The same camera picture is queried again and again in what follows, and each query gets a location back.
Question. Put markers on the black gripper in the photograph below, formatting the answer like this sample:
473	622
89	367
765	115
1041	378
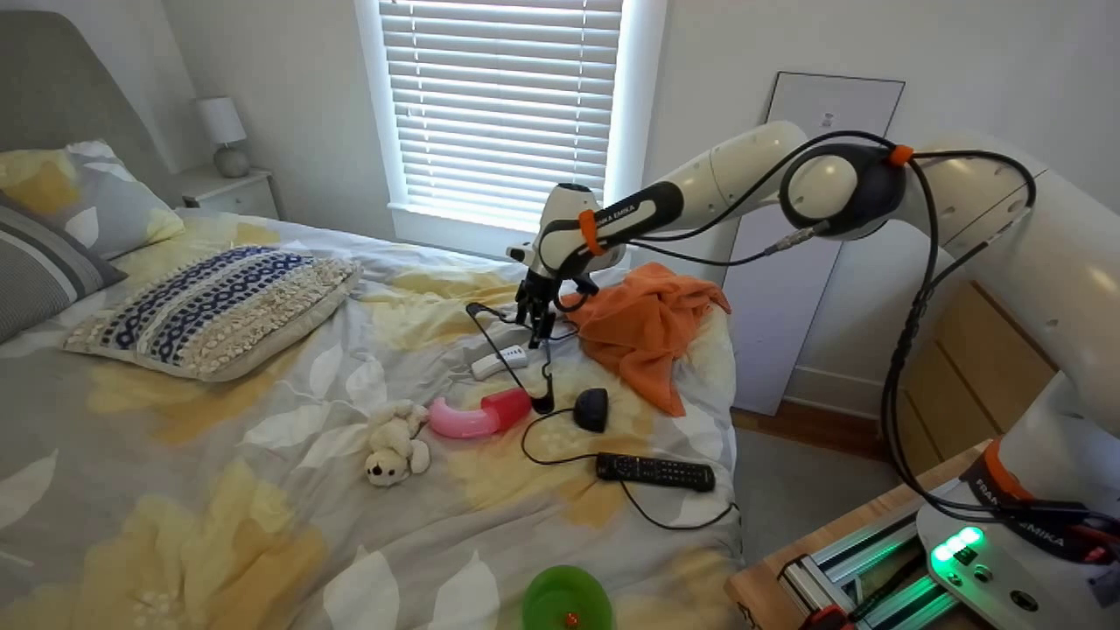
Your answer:
542	290

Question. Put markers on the white remote control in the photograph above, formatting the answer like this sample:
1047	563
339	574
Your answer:
502	360

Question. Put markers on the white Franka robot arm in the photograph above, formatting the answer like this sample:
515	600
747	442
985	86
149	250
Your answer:
724	176

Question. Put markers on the pink cup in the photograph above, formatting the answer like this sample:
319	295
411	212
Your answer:
467	420

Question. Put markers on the black remote control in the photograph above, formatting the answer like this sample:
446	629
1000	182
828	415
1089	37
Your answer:
654	475

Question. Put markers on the black computer mouse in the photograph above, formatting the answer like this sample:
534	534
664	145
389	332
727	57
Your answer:
594	411

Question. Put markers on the orange cloth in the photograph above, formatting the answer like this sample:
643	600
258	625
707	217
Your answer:
643	332

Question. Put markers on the white plush toy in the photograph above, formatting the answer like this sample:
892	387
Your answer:
394	449

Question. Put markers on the white window blinds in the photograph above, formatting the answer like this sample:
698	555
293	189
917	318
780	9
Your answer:
502	115

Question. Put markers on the white wardrobe cabinet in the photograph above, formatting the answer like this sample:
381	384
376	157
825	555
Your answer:
776	325

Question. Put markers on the green plastic bowl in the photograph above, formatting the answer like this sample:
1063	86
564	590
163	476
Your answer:
560	595

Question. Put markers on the blue white knit pillow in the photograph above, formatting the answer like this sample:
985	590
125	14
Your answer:
210	316

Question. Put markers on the white nightstand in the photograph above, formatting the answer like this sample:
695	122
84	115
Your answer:
228	192

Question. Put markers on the bed with cream sheets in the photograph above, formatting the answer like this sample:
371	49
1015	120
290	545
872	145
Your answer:
231	525

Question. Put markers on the white table lamp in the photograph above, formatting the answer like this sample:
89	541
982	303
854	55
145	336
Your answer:
223	122

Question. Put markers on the wooden dresser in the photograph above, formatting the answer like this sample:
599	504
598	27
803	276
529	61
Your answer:
966	371

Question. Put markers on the yellow grey floral pillow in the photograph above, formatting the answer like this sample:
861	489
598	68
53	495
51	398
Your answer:
105	205

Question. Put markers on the grey striped pillow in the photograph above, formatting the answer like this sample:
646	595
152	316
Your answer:
39	273

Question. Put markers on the grey bed headboard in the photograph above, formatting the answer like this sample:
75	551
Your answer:
70	83

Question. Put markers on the white window frame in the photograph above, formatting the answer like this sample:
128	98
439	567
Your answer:
643	70

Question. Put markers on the aluminium rail mount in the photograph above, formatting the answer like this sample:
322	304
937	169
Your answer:
852	573

